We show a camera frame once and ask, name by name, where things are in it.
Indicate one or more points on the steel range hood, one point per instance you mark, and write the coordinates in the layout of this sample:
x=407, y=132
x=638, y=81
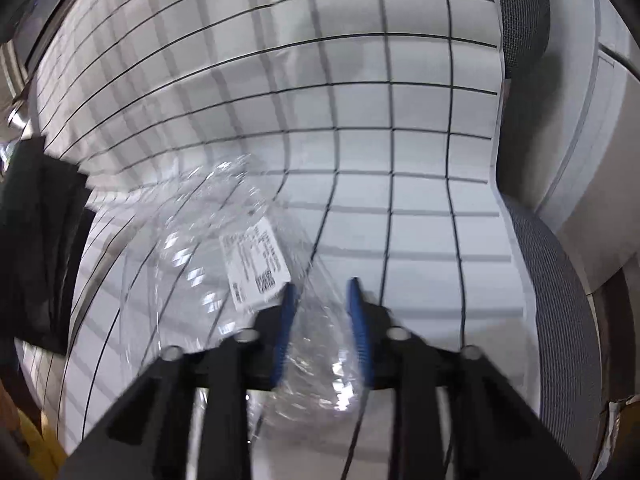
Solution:
x=45, y=15

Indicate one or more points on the grey office chair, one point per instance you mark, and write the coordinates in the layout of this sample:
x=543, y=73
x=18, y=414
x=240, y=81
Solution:
x=560, y=285

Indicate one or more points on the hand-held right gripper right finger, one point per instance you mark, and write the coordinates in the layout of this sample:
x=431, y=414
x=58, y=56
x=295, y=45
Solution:
x=356, y=320

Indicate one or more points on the white black checkered cloth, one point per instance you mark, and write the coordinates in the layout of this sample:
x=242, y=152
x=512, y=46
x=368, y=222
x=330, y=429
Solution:
x=350, y=85

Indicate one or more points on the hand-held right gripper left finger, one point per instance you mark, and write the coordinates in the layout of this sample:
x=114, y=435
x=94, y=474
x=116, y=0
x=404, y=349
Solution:
x=285, y=320

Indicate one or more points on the clear plastic bag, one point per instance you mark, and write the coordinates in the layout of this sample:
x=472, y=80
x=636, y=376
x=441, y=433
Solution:
x=210, y=240

